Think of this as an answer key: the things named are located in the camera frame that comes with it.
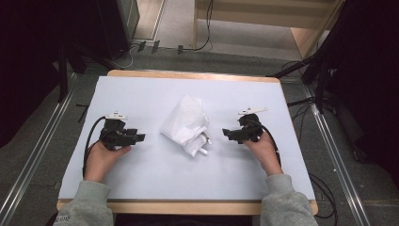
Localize light wooden furniture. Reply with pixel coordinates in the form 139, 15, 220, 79
192, 0, 346, 60

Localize white floor cable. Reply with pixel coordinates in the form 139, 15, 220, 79
107, 42, 140, 71

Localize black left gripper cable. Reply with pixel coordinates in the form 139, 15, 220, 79
81, 115, 107, 179

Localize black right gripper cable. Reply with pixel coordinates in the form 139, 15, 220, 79
249, 120, 282, 168

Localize white table mat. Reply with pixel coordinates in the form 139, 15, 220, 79
57, 75, 316, 202

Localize metal floor rail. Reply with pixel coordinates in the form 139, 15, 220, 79
301, 84, 374, 226
0, 73, 79, 226

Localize person's right hand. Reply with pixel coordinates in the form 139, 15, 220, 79
242, 131, 284, 178

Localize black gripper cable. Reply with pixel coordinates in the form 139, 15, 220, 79
249, 120, 282, 168
81, 115, 107, 179

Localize black curtain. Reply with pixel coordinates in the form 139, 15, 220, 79
0, 0, 104, 149
324, 0, 399, 182

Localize white mesh laundry bag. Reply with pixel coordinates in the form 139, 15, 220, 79
158, 94, 214, 158

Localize black metal stand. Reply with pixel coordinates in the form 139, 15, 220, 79
265, 0, 349, 115
56, 39, 121, 104

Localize black floor cable loop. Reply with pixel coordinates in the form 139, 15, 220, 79
308, 171, 339, 219

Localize wooden table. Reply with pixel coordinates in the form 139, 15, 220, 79
56, 69, 319, 217

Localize dark cabinet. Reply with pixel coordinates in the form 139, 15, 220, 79
95, 0, 141, 61

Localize person's left hand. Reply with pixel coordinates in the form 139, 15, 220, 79
83, 139, 133, 184

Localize black hanging cable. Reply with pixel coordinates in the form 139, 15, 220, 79
183, 0, 215, 53

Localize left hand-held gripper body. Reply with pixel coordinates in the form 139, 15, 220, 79
99, 111, 139, 152

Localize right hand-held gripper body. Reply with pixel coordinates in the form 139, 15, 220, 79
237, 106, 270, 144

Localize black floor cables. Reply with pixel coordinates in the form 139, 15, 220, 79
285, 96, 317, 144

